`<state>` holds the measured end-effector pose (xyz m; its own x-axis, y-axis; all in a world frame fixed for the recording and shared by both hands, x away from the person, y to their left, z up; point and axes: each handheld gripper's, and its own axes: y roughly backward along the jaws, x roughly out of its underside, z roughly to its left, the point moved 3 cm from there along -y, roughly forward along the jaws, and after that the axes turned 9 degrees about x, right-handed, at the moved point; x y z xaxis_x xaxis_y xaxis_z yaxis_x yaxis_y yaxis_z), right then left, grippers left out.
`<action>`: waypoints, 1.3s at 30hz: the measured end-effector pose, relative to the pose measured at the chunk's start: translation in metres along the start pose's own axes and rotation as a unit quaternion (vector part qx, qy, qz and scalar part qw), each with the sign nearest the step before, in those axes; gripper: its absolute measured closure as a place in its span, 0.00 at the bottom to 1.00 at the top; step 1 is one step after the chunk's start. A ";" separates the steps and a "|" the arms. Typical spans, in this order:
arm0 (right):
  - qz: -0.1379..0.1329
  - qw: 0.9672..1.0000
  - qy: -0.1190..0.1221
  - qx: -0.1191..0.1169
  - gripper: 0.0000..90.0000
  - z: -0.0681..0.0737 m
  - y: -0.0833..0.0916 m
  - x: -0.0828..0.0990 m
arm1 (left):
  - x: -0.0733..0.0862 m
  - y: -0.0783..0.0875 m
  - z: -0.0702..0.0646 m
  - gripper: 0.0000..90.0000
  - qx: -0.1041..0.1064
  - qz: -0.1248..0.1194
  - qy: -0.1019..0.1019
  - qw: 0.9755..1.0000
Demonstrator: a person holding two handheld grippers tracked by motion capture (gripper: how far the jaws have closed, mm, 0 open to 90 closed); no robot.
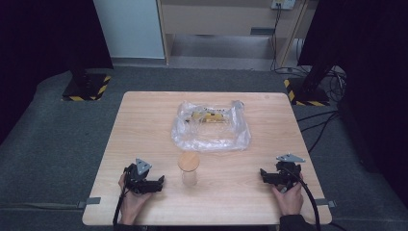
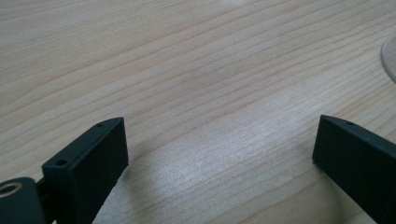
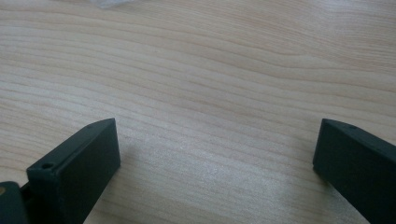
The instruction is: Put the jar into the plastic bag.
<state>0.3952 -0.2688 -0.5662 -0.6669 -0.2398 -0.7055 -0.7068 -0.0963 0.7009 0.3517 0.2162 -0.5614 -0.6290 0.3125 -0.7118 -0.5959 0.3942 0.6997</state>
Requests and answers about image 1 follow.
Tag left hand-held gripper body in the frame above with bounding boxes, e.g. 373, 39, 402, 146
123, 157, 154, 194

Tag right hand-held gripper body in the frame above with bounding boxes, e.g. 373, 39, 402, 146
274, 153, 306, 193

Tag person's left hand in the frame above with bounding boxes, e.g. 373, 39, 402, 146
117, 172, 152, 225

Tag person's right hand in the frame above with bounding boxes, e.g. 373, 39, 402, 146
271, 182, 304, 217

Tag glass jar with wooden lid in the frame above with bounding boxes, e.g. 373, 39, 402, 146
177, 150, 201, 188

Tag grey tape strip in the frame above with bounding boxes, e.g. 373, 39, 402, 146
314, 198, 338, 209
76, 196, 102, 210

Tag clear plastic bag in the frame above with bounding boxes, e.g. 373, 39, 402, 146
170, 99, 252, 153

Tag black stand with striped base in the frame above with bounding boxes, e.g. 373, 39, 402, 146
283, 57, 338, 107
61, 61, 113, 102

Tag yellow packet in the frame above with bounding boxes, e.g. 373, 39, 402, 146
185, 109, 231, 125

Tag dark curtain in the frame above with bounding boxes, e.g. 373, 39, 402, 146
0, 0, 114, 145
297, 0, 408, 210

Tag white panel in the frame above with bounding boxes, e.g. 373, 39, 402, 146
92, 0, 166, 60

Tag white power strip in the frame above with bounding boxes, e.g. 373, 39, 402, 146
270, 0, 296, 11

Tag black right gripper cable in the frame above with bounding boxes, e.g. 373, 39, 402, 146
285, 167, 322, 231

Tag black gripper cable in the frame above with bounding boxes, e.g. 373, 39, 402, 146
112, 188, 129, 226
285, 167, 322, 231

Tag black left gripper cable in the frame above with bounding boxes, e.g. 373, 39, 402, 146
112, 188, 129, 226

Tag black floor cables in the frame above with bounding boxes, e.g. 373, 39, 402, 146
268, 6, 349, 154

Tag grey strap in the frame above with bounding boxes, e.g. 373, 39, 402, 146
0, 201, 81, 210

